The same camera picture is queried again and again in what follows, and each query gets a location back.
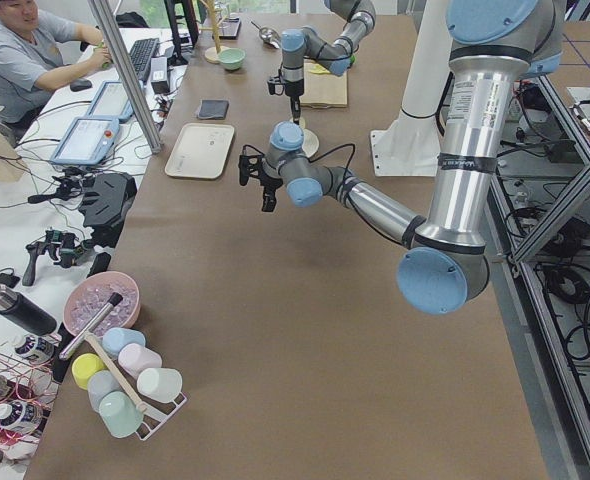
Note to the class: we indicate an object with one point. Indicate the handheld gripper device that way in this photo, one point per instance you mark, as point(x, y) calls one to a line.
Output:
point(61, 246)

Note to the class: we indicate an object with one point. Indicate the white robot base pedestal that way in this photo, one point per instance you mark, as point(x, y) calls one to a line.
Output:
point(411, 144)

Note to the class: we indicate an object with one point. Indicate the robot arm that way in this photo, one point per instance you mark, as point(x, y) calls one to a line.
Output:
point(493, 45)
point(303, 43)

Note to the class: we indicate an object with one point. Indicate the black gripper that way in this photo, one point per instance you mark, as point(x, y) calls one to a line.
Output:
point(270, 181)
point(293, 89)

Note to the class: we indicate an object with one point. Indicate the pale pink cup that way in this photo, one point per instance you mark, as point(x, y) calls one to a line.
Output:
point(135, 358)

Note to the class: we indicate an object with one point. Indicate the wooden cutting board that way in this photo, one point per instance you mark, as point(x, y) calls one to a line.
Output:
point(322, 88)

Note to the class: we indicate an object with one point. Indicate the wooden glass stand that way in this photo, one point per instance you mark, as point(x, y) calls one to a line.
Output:
point(211, 24)

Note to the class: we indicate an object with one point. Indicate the seated person grey shirt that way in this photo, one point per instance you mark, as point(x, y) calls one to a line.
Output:
point(31, 65)

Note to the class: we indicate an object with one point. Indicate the metal muddler tool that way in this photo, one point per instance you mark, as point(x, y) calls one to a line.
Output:
point(114, 300)

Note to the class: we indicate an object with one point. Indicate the white wire cup rack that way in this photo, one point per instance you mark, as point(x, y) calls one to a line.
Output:
point(155, 418)

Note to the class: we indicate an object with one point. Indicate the cream round plate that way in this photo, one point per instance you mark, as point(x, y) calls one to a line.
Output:
point(310, 143)

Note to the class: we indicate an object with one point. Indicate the pink bowl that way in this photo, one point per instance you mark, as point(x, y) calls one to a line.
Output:
point(93, 294)

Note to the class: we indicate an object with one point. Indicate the light blue cup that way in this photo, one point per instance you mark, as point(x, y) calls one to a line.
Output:
point(115, 339)

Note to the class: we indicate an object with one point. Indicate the steel scoop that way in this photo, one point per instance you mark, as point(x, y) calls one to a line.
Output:
point(269, 36)

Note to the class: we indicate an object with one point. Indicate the grey blue cup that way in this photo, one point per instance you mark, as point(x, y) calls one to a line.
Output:
point(99, 386)

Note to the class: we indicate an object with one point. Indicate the black keyboard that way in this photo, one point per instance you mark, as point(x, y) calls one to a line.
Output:
point(141, 53)

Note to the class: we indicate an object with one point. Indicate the cream rectangular tray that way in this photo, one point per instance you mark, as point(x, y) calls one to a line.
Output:
point(200, 151)

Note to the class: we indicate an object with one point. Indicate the mint green bowl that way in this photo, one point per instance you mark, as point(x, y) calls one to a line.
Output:
point(231, 59)

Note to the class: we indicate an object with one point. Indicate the grey folded cloth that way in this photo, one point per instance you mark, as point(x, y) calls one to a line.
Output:
point(212, 109)

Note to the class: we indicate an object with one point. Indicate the blue teach pendant upper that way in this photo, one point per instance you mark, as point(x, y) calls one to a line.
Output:
point(87, 141)

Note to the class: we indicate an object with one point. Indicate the white cup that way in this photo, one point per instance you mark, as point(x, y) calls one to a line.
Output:
point(160, 384)

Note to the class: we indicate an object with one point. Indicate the black thermos bottle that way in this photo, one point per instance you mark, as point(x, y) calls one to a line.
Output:
point(21, 311)

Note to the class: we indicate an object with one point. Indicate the black gripper stand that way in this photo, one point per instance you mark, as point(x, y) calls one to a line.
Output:
point(107, 197)

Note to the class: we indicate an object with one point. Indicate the aluminium frame post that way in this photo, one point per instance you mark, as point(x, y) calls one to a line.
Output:
point(103, 15)

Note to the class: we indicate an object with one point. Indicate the mint green cup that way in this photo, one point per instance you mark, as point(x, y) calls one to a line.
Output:
point(119, 414)

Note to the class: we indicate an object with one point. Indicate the yellow cup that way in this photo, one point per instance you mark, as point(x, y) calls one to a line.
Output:
point(84, 367)

